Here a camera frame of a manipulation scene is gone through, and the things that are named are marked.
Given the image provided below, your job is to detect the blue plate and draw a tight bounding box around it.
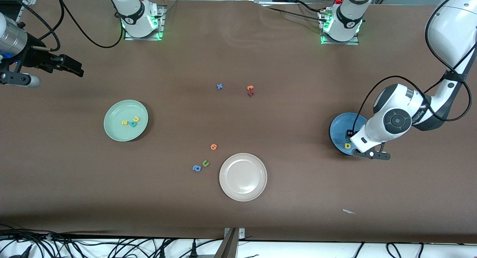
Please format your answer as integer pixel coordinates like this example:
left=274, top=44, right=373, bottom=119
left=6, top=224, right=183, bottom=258
left=329, top=112, right=369, bottom=156

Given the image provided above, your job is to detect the green plate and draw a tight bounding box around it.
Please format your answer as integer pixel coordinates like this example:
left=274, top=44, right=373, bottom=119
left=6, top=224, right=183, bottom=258
left=104, top=99, right=149, bottom=142

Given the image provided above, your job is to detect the beige plate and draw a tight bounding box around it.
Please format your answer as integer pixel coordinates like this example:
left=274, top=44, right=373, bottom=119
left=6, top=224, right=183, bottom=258
left=219, top=153, right=268, bottom=202

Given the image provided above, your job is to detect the brown table cover sheet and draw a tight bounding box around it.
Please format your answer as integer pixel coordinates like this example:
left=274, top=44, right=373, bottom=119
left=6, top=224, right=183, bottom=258
left=0, top=0, right=477, bottom=244

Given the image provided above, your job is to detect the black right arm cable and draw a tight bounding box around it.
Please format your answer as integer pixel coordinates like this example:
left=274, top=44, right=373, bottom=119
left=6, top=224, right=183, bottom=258
left=52, top=0, right=124, bottom=48

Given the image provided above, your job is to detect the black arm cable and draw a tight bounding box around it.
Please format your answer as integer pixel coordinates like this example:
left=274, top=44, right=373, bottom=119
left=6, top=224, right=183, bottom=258
left=358, top=0, right=473, bottom=121
left=52, top=0, right=124, bottom=48

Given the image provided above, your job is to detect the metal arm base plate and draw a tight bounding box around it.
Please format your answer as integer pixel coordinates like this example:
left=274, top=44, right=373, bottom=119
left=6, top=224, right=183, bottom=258
left=320, top=34, right=360, bottom=45
left=124, top=6, right=165, bottom=41

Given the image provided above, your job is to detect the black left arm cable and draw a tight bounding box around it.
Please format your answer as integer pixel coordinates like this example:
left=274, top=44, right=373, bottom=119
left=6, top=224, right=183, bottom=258
left=358, top=0, right=473, bottom=121

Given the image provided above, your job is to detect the thin black table cable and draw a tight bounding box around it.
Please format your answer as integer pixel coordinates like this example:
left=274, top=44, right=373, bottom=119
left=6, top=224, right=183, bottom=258
left=259, top=0, right=328, bottom=22

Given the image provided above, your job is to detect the silver metal bracket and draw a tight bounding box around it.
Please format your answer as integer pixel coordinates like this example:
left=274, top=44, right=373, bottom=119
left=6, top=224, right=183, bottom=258
left=224, top=227, right=246, bottom=239

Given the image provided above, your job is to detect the grey metal post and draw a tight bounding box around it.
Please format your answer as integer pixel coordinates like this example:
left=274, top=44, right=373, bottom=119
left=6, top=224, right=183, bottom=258
left=214, top=227, right=239, bottom=258

